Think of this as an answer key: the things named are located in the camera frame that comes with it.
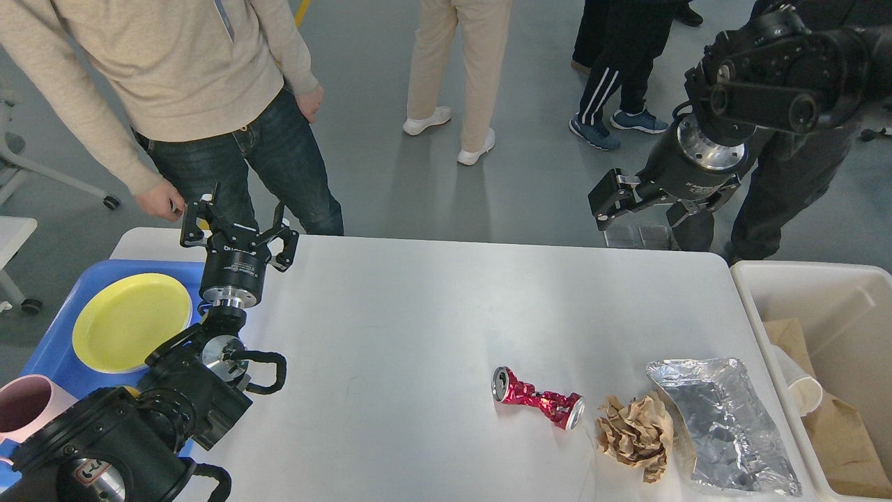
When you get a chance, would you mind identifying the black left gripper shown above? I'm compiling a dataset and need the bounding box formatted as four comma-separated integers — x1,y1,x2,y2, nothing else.
180,181,300,309

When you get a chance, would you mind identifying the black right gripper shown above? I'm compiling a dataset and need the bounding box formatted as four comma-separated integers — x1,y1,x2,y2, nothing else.
588,115,748,252

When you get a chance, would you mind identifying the yellow plastic plate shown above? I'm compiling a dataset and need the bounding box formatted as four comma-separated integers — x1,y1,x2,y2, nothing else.
71,273,192,374

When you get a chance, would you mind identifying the brown paper bag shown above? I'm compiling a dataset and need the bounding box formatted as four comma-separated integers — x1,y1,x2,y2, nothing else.
762,318,816,378

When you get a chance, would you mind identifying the crushed red soda can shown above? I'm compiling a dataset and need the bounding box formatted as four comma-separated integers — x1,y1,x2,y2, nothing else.
491,366,585,431

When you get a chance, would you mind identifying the brown paper ball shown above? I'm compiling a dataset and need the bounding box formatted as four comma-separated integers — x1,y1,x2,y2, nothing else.
596,391,675,484

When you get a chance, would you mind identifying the white paper cup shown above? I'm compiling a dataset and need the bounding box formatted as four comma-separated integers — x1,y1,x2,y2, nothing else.
771,345,823,417

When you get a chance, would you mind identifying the silver foil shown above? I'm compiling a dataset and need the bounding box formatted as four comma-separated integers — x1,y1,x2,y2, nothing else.
646,357,803,498

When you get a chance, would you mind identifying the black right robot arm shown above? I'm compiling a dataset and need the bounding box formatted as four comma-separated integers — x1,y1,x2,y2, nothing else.
588,1,890,261

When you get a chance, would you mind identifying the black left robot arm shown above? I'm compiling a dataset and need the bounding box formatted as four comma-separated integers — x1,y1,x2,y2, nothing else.
2,191,299,501

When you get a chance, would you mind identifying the person in dark grey clothes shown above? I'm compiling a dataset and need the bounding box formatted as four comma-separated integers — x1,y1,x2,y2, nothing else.
721,122,865,266

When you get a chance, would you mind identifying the person in beige sweater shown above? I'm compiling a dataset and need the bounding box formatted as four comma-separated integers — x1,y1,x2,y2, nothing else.
2,1,344,236

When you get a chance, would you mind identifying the person in striped track pants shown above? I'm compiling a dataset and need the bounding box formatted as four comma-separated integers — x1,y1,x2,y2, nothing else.
568,1,688,151

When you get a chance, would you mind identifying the blue id badge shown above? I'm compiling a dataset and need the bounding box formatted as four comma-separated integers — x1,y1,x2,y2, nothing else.
214,0,235,44

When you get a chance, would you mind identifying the white plastic bin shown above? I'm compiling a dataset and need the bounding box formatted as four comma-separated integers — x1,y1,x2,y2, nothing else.
730,261,891,501

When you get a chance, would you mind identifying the blue plastic tray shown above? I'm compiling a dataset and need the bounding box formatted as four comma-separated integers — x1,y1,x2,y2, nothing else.
0,260,210,489

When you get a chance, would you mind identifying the white side table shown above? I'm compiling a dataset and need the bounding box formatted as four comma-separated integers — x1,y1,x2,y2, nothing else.
1,215,43,315

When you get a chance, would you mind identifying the person in khaki trousers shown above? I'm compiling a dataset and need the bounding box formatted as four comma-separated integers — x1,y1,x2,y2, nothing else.
402,0,514,167

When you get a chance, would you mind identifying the pink ribbed mug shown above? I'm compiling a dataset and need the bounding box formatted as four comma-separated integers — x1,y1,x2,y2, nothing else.
1,374,79,444

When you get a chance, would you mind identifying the brown paper in bin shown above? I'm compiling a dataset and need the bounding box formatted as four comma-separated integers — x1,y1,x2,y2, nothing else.
802,392,891,499

